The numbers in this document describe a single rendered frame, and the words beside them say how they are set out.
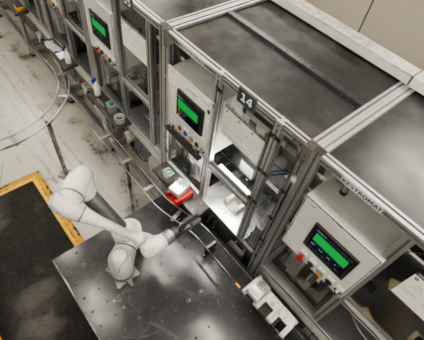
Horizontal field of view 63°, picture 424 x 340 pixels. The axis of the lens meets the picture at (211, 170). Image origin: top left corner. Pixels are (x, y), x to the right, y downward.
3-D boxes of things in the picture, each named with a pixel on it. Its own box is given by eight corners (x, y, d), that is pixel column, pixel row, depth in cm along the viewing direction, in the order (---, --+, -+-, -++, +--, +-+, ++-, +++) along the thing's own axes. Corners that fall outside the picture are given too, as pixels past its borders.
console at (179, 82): (164, 121, 240) (164, 65, 204) (196, 106, 253) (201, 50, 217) (202, 160, 223) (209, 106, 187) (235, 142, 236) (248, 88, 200)
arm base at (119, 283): (120, 295, 233) (120, 292, 229) (104, 270, 243) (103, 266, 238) (144, 278, 242) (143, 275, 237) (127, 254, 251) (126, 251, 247)
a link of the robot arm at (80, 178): (120, 254, 246) (129, 227, 259) (141, 254, 241) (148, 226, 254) (51, 190, 191) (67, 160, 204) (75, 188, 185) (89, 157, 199)
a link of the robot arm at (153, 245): (163, 232, 208) (156, 231, 219) (141, 247, 201) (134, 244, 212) (171, 247, 209) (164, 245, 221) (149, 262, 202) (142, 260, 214)
